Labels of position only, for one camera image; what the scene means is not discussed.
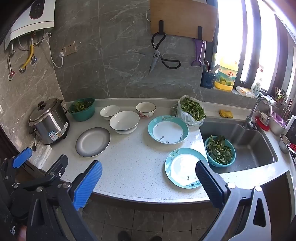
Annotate teal floral plate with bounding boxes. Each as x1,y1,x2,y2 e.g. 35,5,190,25
148,116,189,144
165,148,208,188

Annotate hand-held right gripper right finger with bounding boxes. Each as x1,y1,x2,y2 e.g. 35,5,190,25
195,160,281,241

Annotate yellow sponge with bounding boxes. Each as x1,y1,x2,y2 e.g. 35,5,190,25
219,109,234,119

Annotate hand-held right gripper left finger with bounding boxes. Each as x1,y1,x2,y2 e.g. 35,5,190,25
26,160,103,241

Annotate wall socket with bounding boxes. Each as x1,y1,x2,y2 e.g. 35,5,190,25
59,41,77,57

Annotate white plug cable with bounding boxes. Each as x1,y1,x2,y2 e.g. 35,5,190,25
45,32,66,68

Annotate clear plastic bag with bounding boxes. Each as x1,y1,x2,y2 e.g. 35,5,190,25
177,95,207,127

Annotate grey plate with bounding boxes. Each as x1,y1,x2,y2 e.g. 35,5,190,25
75,127,111,157

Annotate small white bowl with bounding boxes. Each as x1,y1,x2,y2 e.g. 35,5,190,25
100,105,120,121

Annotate large white bowl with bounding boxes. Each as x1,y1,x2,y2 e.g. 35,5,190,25
109,111,140,135

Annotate steel cup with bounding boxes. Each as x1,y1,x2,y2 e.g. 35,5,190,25
279,134,290,154

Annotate white dish soap bottle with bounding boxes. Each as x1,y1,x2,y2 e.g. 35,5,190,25
251,76,262,98

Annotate steel sink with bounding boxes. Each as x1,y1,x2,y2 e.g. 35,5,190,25
200,117,279,174

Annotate yellow cooking oil bottle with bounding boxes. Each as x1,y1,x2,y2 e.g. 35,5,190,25
214,57,238,91

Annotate leafy greens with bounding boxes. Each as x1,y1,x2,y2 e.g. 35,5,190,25
206,136,233,164
70,98,93,113
181,97,206,121

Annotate steel rice cooker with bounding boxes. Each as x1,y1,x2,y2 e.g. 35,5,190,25
28,98,70,145

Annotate blue utensil holder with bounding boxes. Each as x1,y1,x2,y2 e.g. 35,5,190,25
200,70,216,88

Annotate purple peeler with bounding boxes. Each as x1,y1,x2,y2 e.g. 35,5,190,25
191,38,206,67

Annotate wooden cutting board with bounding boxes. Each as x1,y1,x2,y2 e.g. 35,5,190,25
150,0,219,42

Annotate folded white towel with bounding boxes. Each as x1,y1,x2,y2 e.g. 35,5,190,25
30,144,52,169

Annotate yellow gas hose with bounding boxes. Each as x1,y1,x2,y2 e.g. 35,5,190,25
22,44,35,70

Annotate white container purple lid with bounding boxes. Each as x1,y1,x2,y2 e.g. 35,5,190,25
269,111,287,136

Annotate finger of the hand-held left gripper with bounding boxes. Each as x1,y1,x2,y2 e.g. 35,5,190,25
20,155,69,189
0,147,33,186

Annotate blue plastic colander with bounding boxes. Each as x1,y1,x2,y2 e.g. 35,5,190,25
205,135,236,166

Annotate white water heater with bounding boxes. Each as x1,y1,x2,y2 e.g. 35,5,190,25
5,0,56,50

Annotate yellow white packet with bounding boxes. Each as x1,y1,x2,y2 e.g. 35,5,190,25
236,86,253,96

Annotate green plastic basin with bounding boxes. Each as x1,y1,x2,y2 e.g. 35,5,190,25
68,97,96,122

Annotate white bowl with pink flowers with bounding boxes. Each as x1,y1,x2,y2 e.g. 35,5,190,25
136,102,156,119

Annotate black kitchen scissors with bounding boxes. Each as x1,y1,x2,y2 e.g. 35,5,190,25
135,32,181,75

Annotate chrome faucet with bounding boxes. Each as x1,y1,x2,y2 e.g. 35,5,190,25
243,97,272,130

